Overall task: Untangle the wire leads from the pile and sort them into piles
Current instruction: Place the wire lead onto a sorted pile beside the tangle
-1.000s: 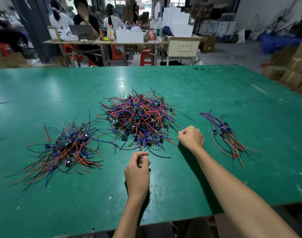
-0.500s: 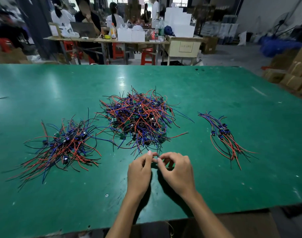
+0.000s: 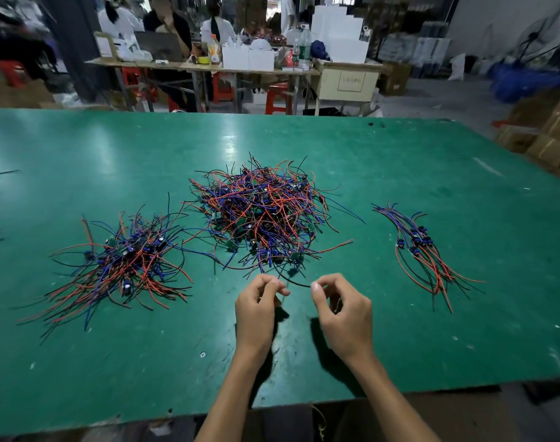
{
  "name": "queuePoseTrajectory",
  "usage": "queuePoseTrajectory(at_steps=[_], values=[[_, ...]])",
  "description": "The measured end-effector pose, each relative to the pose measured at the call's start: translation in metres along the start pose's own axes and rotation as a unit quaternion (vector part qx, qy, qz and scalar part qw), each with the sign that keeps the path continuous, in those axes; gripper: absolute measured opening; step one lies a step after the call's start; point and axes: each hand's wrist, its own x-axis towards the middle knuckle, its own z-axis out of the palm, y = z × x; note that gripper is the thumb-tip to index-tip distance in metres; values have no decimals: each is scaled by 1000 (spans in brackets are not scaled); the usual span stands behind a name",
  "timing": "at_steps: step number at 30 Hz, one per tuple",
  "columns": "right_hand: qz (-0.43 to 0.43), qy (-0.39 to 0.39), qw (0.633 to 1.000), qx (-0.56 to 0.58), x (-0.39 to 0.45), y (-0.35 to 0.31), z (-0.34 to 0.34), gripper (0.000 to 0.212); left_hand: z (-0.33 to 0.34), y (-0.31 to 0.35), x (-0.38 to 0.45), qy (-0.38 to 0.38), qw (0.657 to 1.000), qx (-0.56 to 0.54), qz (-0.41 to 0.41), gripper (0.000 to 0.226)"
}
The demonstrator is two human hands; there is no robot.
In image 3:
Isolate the stack of white boxes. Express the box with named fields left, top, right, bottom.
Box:
left=309, top=4, right=368, bottom=63

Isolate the grey laptop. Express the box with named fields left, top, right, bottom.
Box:
left=135, top=32, right=184, bottom=63

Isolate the person's right forearm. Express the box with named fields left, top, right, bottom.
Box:
left=347, top=354, right=442, bottom=442

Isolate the person's left hand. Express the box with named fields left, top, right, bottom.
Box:
left=234, top=274, right=292, bottom=365

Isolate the row of cardboard boxes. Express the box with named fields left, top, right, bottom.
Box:
left=0, top=64, right=56, bottom=109

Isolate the dark pillar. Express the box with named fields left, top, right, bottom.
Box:
left=36, top=0, right=116, bottom=102

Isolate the heap of blue bags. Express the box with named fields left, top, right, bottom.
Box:
left=487, top=61, right=560, bottom=104

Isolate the long wooden work table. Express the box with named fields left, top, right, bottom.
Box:
left=87, top=56, right=384, bottom=114

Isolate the red plastic stool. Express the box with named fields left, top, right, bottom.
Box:
left=122, top=69, right=157, bottom=107
left=265, top=82, right=296, bottom=116
left=0, top=60, right=28, bottom=88
left=212, top=73, right=237, bottom=104

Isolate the pile of wires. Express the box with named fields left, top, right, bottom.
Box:
left=183, top=153, right=364, bottom=288

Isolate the brown cardboard box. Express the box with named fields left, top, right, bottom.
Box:
left=381, top=61, right=414, bottom=96

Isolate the row of white containers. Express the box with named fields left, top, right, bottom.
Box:
left=222, top=41, right=276, bottom=72

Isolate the cream cabinet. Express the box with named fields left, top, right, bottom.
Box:
left=312, top=61, right=384, bottom=116

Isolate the small bunch of set-aside wires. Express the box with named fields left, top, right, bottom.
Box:
left=372, top=202, right=486, bottom=315

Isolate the person's left forearm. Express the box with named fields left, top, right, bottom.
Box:
left=195, top=349, right=276, bottom=442

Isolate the person's right hand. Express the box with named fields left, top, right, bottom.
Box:
left=310, top=273, right=375, bottom=369

